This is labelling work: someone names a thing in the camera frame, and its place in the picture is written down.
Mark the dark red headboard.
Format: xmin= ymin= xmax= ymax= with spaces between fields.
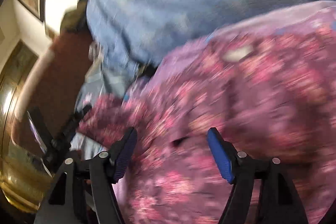
xmin=11 ymin=30 xmax=93 ymax=157

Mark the maroon floral garment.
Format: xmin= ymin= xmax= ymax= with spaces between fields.
xmin=76 ymin=25 xmax=336 ymax=224

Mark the wooden door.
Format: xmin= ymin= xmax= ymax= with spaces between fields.
xmin=1 ymin=41 xmax=51 ymax=214

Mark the grey star pillow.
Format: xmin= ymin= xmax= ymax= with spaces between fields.
xmin=71 ymin=59 xmax=133 ymax=160

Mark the purple floral bed sheet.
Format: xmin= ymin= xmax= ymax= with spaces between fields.
xmin=112 ymin=0 xmax=336 ymax=224

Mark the olive green cloth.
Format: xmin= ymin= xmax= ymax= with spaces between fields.
xmin=60 ymin=0 xmax=88 ymax=34

